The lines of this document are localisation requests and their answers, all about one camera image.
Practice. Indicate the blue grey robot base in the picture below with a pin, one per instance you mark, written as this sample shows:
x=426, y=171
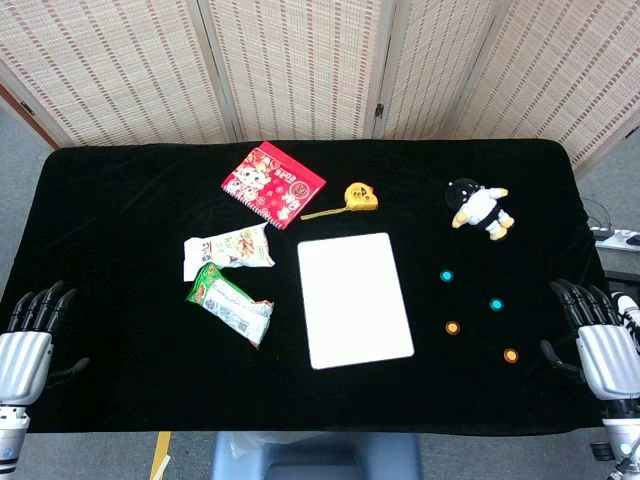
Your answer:
x=350, y=450

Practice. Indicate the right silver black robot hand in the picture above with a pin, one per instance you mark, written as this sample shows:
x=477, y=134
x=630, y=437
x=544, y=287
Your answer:
x=607, y=360

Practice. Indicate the yellow floor strip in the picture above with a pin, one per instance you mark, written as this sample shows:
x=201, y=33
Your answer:
x=161, y=450

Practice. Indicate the black white sneaker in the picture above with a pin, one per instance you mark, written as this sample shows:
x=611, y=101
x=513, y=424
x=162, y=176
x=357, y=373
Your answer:
x=632, y=310

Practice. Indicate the red spiral calendar notebook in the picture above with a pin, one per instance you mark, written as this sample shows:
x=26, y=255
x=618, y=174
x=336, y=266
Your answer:
x=272, y=185

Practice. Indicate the white rectangular board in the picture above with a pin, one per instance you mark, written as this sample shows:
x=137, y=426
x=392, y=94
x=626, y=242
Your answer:
x=352, y=300

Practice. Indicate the white power strip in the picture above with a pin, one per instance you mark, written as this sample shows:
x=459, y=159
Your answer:
x=617, y=240

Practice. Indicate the white snack packet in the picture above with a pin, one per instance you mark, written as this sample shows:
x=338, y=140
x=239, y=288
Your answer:
x=235, y=247

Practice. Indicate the yellow tape measure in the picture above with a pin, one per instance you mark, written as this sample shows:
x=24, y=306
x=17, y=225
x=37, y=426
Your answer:
x=361, y=196

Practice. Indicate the orange button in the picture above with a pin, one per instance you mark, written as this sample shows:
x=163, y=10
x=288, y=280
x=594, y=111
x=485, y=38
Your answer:
x=452, y=327
x=510, y=355

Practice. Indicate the black velvet tablecloth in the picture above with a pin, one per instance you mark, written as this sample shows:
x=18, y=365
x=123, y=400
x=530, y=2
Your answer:
x=125, y=225

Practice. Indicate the green snack packet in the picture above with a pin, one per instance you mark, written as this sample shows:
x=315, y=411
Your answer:
x=230, y=305

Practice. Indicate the bamboo folding screen panel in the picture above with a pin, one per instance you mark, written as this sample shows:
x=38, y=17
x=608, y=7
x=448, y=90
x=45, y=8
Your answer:
x=115, y=70
x=560, y=70
x=430, y=70
x=295, y=65

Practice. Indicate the cyan button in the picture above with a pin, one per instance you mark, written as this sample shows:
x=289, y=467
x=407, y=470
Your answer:
x=496, y=304
x=446, y=275

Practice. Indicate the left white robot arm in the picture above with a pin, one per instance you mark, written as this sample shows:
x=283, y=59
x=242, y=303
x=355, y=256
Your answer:
x=11, y=435

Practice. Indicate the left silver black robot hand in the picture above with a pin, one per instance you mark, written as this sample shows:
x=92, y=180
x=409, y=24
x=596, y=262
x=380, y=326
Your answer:
x=25, y=365

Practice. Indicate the black white plush toy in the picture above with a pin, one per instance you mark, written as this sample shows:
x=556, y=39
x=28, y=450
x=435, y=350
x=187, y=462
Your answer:
x=482, y=205

